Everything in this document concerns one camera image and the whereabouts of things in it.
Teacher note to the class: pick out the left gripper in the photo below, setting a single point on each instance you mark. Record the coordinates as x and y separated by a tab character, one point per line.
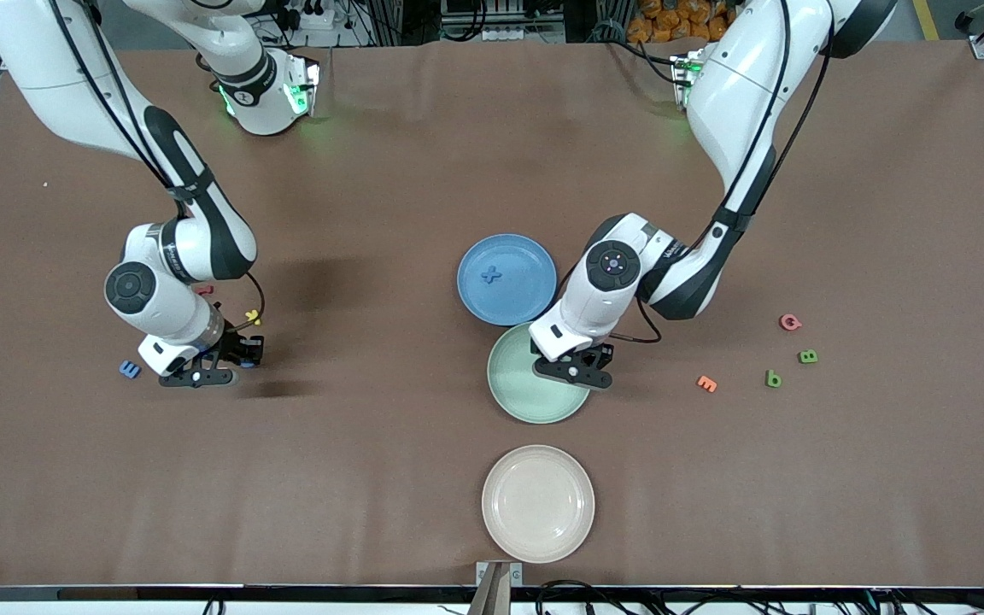
605	357

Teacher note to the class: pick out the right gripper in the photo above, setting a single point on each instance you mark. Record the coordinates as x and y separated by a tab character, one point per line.
243	348

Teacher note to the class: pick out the blue foam letter X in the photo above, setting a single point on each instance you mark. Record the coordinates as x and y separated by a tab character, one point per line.
491	275

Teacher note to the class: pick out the green foam small letter b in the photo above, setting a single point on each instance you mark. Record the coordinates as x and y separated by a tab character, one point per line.
769	379

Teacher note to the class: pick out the green foam capital letter B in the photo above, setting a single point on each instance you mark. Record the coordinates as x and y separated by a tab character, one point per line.
808	356

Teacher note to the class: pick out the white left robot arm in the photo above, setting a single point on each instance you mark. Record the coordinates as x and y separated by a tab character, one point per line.
582	307

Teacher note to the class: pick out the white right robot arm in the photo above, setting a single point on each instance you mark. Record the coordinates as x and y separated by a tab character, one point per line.
159	307

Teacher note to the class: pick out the yellow foam letter K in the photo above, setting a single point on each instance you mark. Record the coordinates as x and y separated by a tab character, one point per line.
254	319

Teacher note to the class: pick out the green plate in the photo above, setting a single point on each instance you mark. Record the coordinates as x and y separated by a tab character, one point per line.
526	401

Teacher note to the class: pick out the blue plate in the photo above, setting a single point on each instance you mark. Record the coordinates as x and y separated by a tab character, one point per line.
506	295

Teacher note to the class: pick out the orange foam letter E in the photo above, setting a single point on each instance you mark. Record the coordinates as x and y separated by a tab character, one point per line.
706	384

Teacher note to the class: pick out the blue foam letter E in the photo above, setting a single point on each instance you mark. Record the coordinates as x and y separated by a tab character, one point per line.
129	369

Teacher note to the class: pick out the beige plate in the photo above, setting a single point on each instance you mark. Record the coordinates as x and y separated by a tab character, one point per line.
538	504

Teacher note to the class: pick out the brown paper table cover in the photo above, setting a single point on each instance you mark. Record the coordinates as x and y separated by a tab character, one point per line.
372	470

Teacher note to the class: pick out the pink foam letter Q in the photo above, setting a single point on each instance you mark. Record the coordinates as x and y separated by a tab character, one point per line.
782	322

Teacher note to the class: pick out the long white power strip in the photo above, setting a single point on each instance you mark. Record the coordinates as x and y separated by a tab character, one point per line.
526	36

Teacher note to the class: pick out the white power strip with plugs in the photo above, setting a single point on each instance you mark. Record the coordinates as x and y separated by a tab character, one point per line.
321	24

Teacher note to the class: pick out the pile of orange packets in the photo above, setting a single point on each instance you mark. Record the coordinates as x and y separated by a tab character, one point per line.
671	21

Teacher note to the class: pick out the metal bracket at table edge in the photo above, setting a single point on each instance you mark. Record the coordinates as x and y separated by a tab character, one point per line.
500	571

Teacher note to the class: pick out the table edge rail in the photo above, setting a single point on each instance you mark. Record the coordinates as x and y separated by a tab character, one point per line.
202	592

